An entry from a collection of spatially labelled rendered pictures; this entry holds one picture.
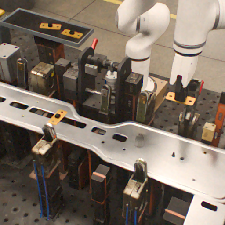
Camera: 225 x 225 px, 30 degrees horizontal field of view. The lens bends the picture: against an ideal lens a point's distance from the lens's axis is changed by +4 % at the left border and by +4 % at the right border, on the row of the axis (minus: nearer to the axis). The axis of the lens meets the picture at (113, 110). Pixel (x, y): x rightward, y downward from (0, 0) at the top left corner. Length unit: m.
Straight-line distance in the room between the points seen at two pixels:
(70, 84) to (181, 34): 0.68
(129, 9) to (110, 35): 2.35
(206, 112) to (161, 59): 1.70
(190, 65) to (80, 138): 0.53
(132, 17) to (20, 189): 0.83
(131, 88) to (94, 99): 0.21
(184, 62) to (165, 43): 2.83
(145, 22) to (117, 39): 2.22
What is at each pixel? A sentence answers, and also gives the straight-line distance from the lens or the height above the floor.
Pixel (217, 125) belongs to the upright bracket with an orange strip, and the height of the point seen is 1.06.
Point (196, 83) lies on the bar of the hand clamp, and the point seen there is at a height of 1.20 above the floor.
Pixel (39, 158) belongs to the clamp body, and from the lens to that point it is 1.40.
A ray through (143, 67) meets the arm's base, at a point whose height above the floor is 0.95.
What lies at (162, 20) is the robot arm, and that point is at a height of 1.19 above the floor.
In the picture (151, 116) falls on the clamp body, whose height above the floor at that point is 0.97.
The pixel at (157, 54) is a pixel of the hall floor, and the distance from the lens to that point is 3.79.
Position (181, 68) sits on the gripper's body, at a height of 1.39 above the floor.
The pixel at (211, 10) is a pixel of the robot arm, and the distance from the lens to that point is 1.07.
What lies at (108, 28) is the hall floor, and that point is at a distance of 4.17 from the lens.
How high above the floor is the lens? 2.02
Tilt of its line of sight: 40 degrees down
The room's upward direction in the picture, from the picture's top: straight up
